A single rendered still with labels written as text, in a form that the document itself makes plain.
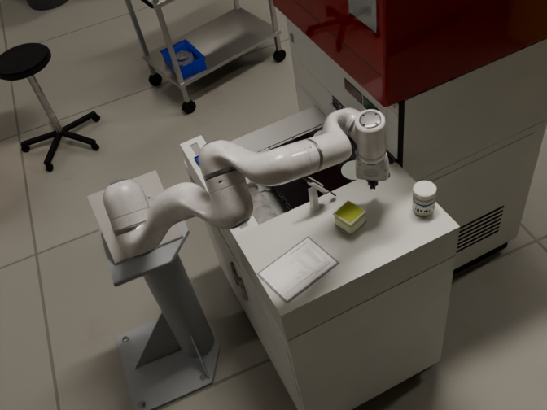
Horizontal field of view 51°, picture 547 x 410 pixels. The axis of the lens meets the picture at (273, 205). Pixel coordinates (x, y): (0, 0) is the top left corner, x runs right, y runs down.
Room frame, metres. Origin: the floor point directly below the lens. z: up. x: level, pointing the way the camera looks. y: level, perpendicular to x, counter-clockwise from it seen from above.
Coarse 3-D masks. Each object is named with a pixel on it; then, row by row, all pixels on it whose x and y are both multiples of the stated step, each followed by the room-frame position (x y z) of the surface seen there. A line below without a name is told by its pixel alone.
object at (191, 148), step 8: (200, 136) 1.79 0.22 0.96; (184, 144) 1.76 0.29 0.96; (192, 144) 1.75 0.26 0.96; (200, 144) 1.74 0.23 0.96; (184, 152) 1.71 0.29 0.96; (192, 152) 1.70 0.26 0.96; (192, 160) 1.65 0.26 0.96; (192, 168) 1.64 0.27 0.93; (192, 176) 1.71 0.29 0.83; (200, 176) 1.56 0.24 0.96; (200, 184) 1.57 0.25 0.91; (248, 224) 1.28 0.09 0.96; (256, 224) 1.27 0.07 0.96; (232, 232) 1.26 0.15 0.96; (240, 232) 1.25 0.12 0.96; (232, 240) 1.28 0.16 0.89
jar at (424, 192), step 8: (416, 184) 1.21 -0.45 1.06; (424, 184) 1.20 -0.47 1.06; (432, 184) 1.20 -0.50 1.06; (416, 192) 1.18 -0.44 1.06; (424, 192) 1.17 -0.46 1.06; (432, 192) 1.16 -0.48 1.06; (416, 200) 1.17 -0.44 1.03; (424, 200) 1.15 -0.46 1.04; (432, 200) 1.16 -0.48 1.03; (416, 208) 1.17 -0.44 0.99; (424, 208) 1.15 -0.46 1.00; (432, 208) 1.16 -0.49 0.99
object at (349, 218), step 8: (344, 208) 1.20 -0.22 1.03; (352, 208) 1.19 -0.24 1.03; (360, 208) 1.18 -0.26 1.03; (336, 216) 1.18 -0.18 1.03; (344, 216) 1.16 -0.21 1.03; (352, 216) 1.16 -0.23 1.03; (360, 216) 1.15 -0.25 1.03; (336, 224) 1.18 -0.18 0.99; (344, 224) 1.15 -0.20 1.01; (352, 224) 1.13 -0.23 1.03; (360, 224) 1.16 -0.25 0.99; (344, 232) 1.15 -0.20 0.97; (352, 232) 1.13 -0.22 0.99
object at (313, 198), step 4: (312, 184) 1.27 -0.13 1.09; (316, 184) 1.27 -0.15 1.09; (320, 184) 1.31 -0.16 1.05; (312, 188) 1.30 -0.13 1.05; (316, 188) 1.28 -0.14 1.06; (320, 188) 1.28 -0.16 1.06; (312, 192) 1.28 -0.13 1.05; (316, 192) 1.28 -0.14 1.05; (324, 192) 1.28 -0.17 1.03; (312, 196) 1.27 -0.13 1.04; (316, 196) 1.28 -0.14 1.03; (312, 200) 1.28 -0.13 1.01; (316, 200) 1.28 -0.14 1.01; (312, 204) 1.28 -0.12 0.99; (316, 204) 1.27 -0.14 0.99; (316, 208) 1.27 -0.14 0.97
